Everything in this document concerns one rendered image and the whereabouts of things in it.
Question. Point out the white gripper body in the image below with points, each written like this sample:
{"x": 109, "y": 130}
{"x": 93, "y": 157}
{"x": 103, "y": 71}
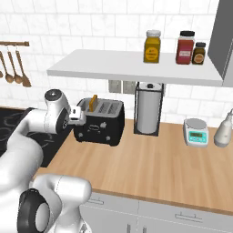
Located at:
{"x": 82, "y": 116}

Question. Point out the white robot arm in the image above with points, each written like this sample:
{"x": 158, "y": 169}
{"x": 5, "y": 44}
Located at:
{"x": 21, "y": 157}

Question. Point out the toasted bread slice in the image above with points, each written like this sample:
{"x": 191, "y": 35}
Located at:
{"x": 93, "y": 103}

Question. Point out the black toaster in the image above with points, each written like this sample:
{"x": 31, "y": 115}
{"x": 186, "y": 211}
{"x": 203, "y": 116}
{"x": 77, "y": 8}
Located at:
{"x": 103, "y": 129}

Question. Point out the black paper towel holder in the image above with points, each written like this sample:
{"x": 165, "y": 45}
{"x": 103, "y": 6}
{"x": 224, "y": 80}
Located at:
{"x": 135, "y": 109}

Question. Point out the wooden spoon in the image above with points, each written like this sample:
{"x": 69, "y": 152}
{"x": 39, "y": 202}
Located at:
{"x": 26, "y": 81}
{"x": 9, "y": 77}
{"x": 18, "y": 79}

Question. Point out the white paper towel roll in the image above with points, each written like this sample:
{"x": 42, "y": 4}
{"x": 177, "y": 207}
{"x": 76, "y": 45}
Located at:
{"x": 148, "y": 112}

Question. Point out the black hob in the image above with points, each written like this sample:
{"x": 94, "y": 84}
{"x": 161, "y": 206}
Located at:
{"x": 12, "y": 121}

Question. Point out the grey drawer front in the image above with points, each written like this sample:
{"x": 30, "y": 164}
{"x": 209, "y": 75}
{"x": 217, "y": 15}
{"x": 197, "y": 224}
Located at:
{"x": 118, "y": 203}
{"x": 170, "y": 212}

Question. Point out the yellow jar with white lid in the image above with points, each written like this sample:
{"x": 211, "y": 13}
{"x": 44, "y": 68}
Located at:
{"x": 152, "y": 48}

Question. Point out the grey cupboard door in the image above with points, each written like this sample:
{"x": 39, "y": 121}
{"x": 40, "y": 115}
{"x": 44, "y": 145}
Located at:
{"x": 106, "y": 223}
{"x": 164, "y": 227}

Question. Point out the white kitchen scale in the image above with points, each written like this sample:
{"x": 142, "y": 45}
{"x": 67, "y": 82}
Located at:
{"x": 196, "y": 133}

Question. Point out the red jar with black lid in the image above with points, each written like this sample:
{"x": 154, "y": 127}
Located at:
{"x": 185, "y": 50}

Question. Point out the small brown jar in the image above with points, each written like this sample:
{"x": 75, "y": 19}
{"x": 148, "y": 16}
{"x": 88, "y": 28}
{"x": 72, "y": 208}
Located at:
{"x": 199, "y": 54}

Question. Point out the white pear-shaped bottle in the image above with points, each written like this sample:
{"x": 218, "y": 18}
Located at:
{"x": 223, "y": 133}

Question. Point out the grey wall socket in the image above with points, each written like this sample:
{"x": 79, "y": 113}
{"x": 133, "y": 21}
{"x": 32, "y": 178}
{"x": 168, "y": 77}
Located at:
{"x": 115, "y": 86}
{"x": 129, "y": 87}

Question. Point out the white wall shelf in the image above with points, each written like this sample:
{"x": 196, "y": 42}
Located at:
{"x": 121, "y": 65}

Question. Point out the wooden wall rail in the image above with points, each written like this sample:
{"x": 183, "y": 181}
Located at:
{"x": 15, "y": 43}

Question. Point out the grey wall cupboard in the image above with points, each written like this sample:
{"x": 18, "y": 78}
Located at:
{"x": 223, "y": 36}

